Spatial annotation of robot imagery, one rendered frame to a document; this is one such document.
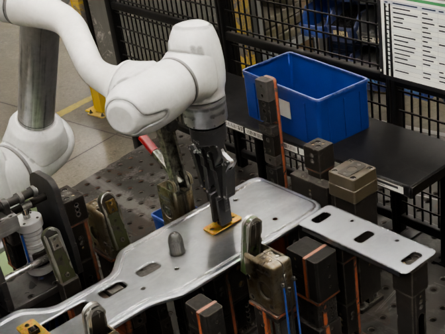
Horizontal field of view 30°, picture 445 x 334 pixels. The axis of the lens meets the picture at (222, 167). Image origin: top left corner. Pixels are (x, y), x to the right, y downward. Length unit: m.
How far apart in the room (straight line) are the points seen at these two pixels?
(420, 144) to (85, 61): 0.82
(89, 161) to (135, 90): 3.03
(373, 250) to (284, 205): 0.26
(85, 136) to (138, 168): 2.04
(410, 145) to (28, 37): 0.96
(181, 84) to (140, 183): 1.18
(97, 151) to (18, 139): 2.25
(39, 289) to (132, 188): 0.93
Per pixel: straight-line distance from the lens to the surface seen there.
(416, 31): 1.95
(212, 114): 1.63
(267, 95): 1.98
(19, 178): 2.32
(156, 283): 1.66
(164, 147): 1.82
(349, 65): 2.13
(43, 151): 2.34
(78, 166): 4.45
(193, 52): 1.57
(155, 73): 1.50
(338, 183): 1.83
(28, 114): 2.29
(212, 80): 1.59
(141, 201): 2.56
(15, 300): 1.79
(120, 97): 1.46
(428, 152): 1.96
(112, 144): 4.61
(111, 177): 2.73
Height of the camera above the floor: 1.95
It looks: 28 degrees down
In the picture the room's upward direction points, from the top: 9 degrees counter-clockwise
